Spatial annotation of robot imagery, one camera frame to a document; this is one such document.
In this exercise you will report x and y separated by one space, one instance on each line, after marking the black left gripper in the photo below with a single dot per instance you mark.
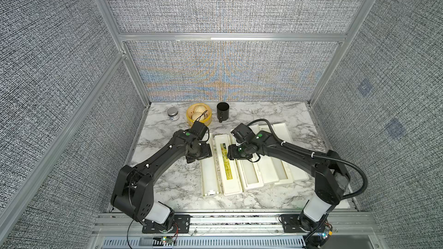
207 152

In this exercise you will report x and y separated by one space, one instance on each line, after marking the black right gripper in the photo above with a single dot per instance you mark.
231 154

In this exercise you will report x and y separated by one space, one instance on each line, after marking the white wrap dispenser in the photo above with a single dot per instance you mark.
295 174
265 172
227 173

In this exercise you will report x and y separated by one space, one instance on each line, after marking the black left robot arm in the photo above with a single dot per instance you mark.
133 191

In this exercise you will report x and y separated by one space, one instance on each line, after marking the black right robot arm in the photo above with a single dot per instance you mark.
330 175

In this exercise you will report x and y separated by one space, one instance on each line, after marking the yellow bowl with eggs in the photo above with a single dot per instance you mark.
199 112

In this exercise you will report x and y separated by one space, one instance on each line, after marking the small silver lidded jar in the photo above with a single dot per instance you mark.
173 113

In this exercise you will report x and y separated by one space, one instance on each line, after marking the black cup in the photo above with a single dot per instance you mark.
223 109

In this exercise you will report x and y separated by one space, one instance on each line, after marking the aluminium front rail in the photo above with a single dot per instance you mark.
239 229

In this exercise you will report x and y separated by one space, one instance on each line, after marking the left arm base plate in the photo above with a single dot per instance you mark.
176 224

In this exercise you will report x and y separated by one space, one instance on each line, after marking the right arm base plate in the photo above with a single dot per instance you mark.
292 222

